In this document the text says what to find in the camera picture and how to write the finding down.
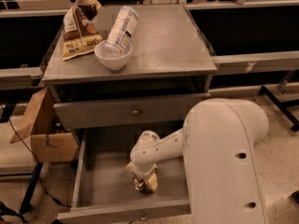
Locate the black stand leg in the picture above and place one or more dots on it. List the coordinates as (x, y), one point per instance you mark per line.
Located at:
(26, 202)

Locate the closed grey upper drawer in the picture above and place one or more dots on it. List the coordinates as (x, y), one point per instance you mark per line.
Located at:
(89, 114)

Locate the brown yellow snack bag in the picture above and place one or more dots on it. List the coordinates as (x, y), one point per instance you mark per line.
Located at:
(80, 35)

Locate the black stand base right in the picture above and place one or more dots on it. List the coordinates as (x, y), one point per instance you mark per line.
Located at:
(283, 107)

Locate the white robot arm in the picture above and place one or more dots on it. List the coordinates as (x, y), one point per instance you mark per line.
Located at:
(216, 143)

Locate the open cardboard box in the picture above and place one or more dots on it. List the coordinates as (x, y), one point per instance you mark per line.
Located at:
(37, 123)

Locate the open grey middle drawer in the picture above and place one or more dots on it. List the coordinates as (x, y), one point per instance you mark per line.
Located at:
(104, 192)

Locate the clear plastic water bottle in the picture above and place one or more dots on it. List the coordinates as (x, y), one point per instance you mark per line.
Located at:
(122, 31)

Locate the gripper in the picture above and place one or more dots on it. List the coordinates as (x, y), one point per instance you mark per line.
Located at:
(145, 171)

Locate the white ceramic bowl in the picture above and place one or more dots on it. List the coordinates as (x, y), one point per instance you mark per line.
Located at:
(111, 61)

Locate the grey wooden drawer cabinet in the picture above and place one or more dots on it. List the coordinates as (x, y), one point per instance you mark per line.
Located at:
(169, 57)

